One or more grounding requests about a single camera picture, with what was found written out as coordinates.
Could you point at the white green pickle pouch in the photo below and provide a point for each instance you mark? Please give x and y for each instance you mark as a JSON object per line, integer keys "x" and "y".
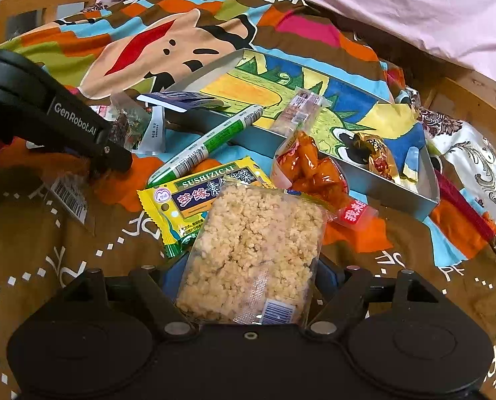
{"x": 138, "y": 126}

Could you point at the yellow green snack packet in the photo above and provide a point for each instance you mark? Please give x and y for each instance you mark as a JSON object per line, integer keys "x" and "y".
{"x": 179, "y": 207}

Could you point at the orange red chicken feet pack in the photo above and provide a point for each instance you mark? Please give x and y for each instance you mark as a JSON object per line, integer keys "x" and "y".
{"x": 299, "y": 169}

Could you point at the floral white quilt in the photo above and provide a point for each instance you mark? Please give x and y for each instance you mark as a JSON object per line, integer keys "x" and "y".
{"x": 472, "y": 156}

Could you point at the clear bag rice crisp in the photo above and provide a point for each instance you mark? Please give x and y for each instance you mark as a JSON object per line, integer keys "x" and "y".
{"x": 254, "y": 259}

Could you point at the colourful cartoon blanket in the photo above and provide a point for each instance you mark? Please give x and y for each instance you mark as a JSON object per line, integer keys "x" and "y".
{"x": 43, "y": 247}

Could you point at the clear brown snack bar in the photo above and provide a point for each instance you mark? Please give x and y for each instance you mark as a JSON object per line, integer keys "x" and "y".
{"x": 300, "y": 113}

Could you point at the green sausage stick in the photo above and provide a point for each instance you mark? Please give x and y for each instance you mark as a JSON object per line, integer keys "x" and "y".
{"x": 181, "y": 164}

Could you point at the golden snack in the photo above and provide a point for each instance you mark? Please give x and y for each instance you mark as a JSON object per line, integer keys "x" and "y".
{"x": 372, "y": 151}

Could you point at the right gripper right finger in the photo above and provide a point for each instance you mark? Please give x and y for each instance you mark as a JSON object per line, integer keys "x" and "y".
{"x": 345, "y": 291}

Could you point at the metal tray with dinosaur picture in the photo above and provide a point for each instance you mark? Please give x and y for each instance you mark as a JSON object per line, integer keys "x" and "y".
{"x": 247, "y": 77}

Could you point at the blue small box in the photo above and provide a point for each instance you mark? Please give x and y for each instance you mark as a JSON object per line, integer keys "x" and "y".
{"x": 181, "y": 101}

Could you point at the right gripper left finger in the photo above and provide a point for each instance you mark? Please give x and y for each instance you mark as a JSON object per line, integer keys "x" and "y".
{"x": 156, "y": 288}

